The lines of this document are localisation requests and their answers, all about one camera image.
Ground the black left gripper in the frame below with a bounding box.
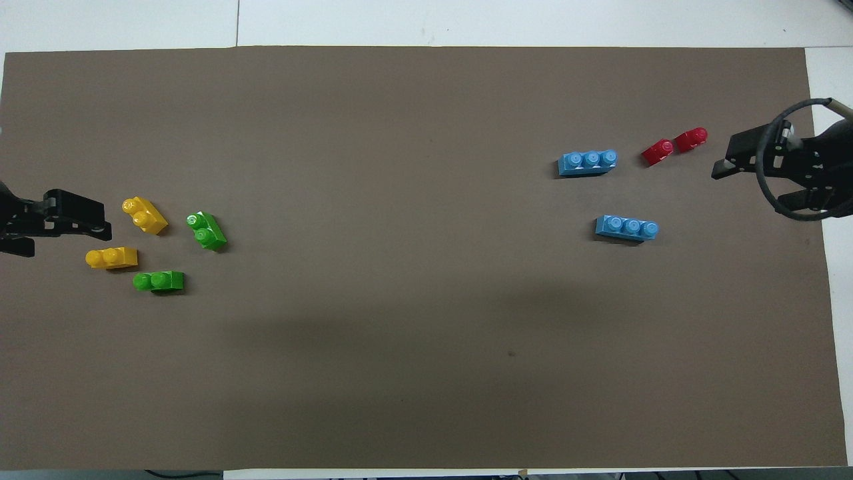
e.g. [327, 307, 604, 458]
[0, 180, 113, 259]

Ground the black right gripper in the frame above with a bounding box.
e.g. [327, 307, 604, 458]
[711, 119, 853, 218]

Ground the green two-stud block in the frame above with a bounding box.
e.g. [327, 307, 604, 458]
[133, 270, 185, 294]
[186, 211, 228, 252]

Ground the blue three-stud block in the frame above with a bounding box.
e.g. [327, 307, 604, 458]
[557, 149, 618, 177]
[595, 214, 660, 243]

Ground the yellow two-stud block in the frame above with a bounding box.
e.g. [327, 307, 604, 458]
[122, 196, 169, 236]
[85, 247, 139, 270]

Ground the red one-stud block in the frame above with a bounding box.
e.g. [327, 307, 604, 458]
[641, 139, 675, 167]
[674, 127, 708, 153]

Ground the brown table mat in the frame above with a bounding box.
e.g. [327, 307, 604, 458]
[0, 45, 847, 470]

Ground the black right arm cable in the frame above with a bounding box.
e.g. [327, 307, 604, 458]
[754, 97, 853, 223]

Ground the black floor cable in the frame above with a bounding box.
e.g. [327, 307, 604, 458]
[145, 469, 225, 480]

